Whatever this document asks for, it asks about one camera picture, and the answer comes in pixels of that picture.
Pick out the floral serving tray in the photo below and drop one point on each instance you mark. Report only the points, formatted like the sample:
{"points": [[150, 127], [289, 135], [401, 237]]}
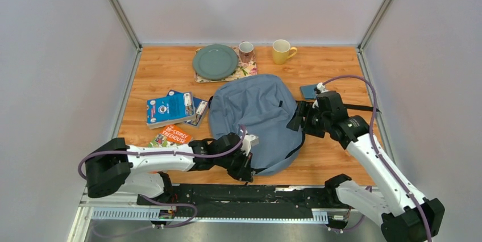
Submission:
{"points": [[242, 70]]}

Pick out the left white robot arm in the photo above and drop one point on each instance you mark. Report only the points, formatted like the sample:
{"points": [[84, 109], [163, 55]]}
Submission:
{"points": [[119, 167]]}

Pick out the yellow ceramic mug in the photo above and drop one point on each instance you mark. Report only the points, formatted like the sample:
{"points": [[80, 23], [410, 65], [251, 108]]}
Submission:
{"points": [[282, 51]]}

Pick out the orange treehouse book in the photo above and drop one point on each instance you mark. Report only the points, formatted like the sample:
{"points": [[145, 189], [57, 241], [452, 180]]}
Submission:
{"points": [[170, 136]]}

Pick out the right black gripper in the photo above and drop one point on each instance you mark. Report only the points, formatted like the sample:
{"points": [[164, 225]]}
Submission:
{"points": [[300, 112]]}

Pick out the teal wallet notebook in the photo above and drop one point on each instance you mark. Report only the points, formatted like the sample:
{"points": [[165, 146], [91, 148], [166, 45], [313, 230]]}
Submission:
{"points": [[309, 92]]}

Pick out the blue fabric backpack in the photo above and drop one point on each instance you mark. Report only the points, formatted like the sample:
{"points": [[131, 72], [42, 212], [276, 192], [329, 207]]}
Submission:
{"points": [[264, 105]]}

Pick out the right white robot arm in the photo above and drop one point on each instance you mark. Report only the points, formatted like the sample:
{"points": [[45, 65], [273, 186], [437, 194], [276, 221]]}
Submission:
{"points": [[380, 172]]}

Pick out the pink patterned mug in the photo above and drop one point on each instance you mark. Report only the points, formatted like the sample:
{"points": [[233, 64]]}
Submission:
{"points": [[246, 51]]}

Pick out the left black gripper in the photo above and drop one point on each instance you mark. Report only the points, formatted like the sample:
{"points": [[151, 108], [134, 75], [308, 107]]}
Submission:
{"points": [[244, 171]]}

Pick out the green ceramic plate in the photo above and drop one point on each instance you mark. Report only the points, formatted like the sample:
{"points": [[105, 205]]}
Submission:
{"points": [[215, 62]]}

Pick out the dark blue paperback book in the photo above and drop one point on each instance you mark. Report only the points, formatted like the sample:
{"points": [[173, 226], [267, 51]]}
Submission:
{"points": [[201, 108]]}

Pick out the light blue paperback book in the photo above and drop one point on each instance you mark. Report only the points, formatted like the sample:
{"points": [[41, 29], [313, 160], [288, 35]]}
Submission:
{"points": [[171, 109]]}

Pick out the aluminium frame rail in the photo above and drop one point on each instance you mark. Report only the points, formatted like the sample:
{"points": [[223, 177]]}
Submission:
{"points": [[121, 215]]}

